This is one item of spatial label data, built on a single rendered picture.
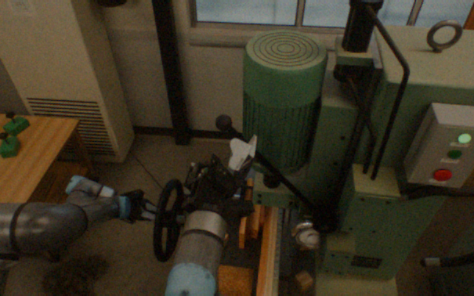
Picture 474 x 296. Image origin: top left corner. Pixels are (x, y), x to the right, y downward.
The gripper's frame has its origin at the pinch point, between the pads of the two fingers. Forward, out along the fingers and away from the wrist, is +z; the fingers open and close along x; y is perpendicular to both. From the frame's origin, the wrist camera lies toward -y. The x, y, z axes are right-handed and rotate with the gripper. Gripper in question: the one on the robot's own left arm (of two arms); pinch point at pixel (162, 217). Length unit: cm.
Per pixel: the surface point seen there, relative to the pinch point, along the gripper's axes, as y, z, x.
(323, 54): -92, 3, 6
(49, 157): 54, -55, -40
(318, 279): -36, 46, 21
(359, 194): -79, 22, 24
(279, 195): -51, 20, 9
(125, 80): 52, -42, -115
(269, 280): -41, 25, 30
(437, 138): -97, 23, 22
